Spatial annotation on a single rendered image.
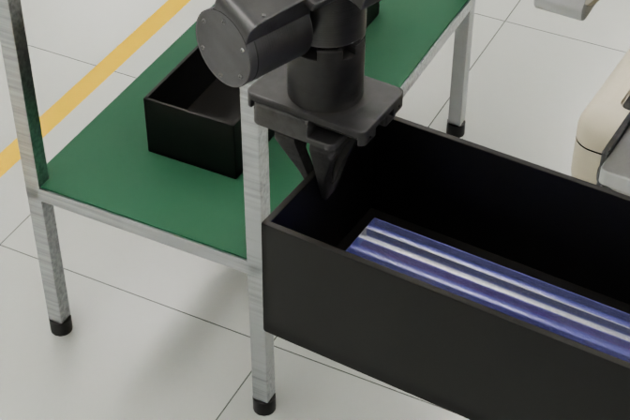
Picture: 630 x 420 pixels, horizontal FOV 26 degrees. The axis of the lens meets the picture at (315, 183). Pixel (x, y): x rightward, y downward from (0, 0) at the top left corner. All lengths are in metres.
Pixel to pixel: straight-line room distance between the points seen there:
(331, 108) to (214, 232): 1.19
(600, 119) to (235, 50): 0.83
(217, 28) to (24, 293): 1.75
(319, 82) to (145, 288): 1.65
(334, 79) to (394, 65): 1.56
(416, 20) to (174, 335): 0.76
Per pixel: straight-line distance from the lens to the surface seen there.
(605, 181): 1.22
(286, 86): 1.03
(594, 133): 1.68
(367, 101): 1.01
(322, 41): 0.96
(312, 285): 1.02
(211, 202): 2.23
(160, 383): 2.43
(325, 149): 1.01
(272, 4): 0.90
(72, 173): 2.32
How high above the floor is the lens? 1.79
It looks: 39 degrees down
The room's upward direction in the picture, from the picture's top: straight up
